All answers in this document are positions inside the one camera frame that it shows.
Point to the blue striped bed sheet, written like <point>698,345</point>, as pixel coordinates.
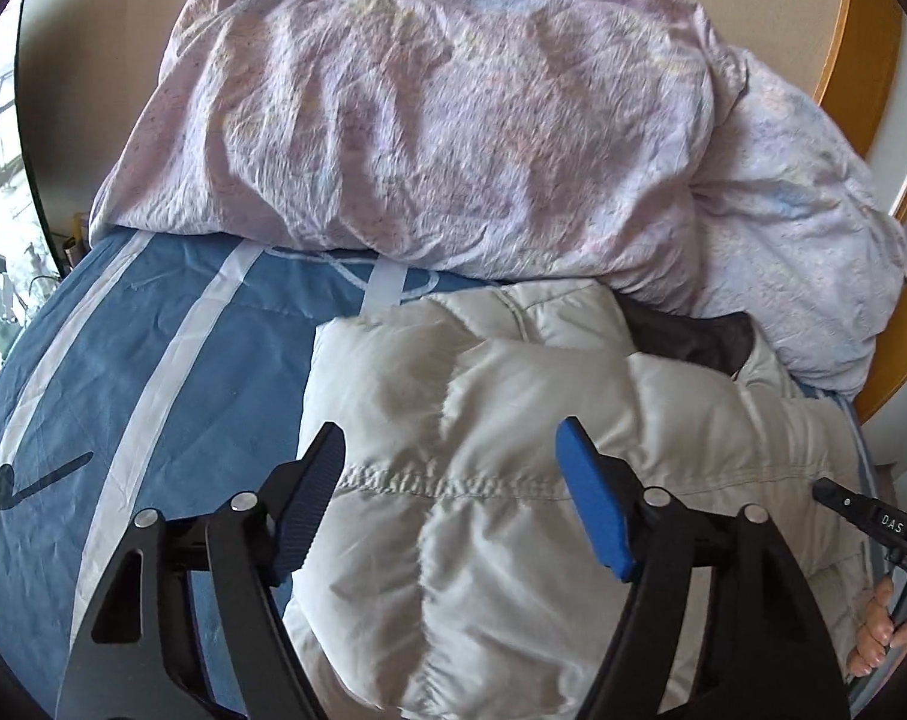
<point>198,360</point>

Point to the orange wooden frame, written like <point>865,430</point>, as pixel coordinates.
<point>870,30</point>

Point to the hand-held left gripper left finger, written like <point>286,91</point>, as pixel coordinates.
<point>303,510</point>

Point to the pink crinkled quilt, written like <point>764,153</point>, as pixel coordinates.
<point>423,105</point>

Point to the person's right hand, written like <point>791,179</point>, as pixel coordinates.
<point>877,634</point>

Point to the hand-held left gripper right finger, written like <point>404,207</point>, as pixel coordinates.
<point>596,499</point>

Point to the pink floral pillow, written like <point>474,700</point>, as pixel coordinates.
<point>791,240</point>

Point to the white puffer jacket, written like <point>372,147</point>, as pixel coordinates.
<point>498,390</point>

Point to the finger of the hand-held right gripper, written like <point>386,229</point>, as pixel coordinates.
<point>843,501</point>

